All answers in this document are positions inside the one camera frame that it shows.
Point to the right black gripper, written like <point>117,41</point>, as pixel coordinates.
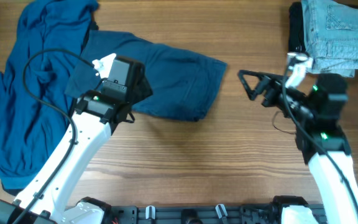
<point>272,86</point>

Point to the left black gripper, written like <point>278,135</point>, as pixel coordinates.
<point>144,88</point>

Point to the dark blue shorts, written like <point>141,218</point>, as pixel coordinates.
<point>184,83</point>

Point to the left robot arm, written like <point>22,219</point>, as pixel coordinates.
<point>96,116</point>

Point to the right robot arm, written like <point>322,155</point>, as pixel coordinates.
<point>322,142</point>

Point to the black folded garment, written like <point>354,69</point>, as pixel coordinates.
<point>296,34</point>

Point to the light blue folded jeans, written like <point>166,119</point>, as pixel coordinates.
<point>331,37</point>

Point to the bright blue shirt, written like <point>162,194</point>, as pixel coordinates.
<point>33,105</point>

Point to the black garment under shirt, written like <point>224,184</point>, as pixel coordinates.
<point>69,91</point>

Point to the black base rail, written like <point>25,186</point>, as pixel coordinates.
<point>245,214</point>

